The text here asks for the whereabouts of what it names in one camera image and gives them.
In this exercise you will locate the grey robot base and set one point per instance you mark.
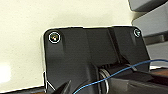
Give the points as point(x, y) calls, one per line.
point(156, 50)

